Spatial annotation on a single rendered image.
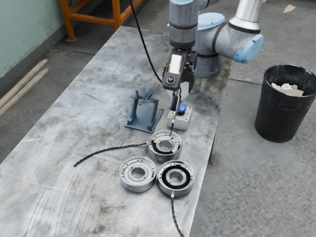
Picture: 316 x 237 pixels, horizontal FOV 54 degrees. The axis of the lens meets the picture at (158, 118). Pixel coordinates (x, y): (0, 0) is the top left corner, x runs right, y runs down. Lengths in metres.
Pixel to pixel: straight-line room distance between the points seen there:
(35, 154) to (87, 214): 0.29
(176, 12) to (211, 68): 0.53
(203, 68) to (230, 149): 0.94
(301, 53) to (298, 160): 1.36
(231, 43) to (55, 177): 0.74
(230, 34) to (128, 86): 0.43
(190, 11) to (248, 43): 0.39
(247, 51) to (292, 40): 2.33
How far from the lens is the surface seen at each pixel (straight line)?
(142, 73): 1.30
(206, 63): 1.27
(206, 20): 1.21
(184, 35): 0.82
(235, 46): 1.15
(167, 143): 0.99
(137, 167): 0.91
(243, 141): 2.18
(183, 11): 0.80
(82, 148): 1.02
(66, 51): 3.12
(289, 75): 2.24
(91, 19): 3.05
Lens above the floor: 1.55
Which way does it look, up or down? 43 degrees down
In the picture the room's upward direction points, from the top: straight up
